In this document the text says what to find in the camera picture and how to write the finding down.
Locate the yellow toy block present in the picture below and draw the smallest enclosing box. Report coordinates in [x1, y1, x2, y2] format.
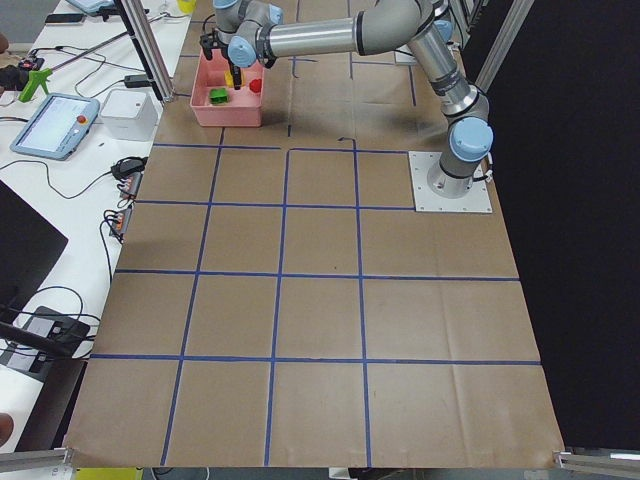
[225, 71, 236, 88]

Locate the red toy block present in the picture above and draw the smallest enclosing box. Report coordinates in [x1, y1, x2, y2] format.
[249, 78, 263, 94]

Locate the green toy block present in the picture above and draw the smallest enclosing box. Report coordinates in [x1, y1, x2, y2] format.
[208, 87, 230, 105]

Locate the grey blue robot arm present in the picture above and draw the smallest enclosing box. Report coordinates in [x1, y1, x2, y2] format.
[209, 1, 494, 199]

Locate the pink plastic box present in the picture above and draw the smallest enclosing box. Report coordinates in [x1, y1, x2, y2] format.
[190, 50, 265, 127]

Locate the black dock box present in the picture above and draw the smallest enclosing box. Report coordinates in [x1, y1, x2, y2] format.
[23, 306, 90, 357]

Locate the black power adapter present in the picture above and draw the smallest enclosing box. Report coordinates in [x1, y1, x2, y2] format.
[123, 74, 150, 89]

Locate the white cube device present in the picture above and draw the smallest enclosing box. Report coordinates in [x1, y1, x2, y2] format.
[100, 89, 158, 141]

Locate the blue teach pendant tablet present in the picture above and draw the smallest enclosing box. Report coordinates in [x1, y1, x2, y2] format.
[10, 93, 101, 161]

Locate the black smartphone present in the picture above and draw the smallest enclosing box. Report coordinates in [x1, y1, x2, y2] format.
[45, 13, 86, 25]

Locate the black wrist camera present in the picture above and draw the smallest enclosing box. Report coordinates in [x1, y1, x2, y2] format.
[199, 30, 220, 61]

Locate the aluminium frame post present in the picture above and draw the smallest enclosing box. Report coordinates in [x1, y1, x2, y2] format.
[114, 0, 174, 103]

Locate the green handled grabber tool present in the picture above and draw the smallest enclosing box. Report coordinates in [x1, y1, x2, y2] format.
[18, 68, 53, 103]

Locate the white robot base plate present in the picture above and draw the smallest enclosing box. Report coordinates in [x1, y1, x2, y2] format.
[408, 151, 493, 214]

